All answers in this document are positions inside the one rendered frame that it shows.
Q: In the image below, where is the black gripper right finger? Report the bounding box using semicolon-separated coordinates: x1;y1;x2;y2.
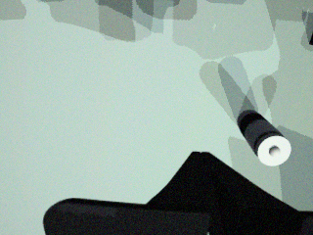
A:
201;152;313;235

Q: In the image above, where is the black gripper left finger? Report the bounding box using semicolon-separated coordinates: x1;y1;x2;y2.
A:
43;152;210;235

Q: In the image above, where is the grey cylindrical battery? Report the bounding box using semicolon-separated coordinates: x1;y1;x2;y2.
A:
238;110;291;166

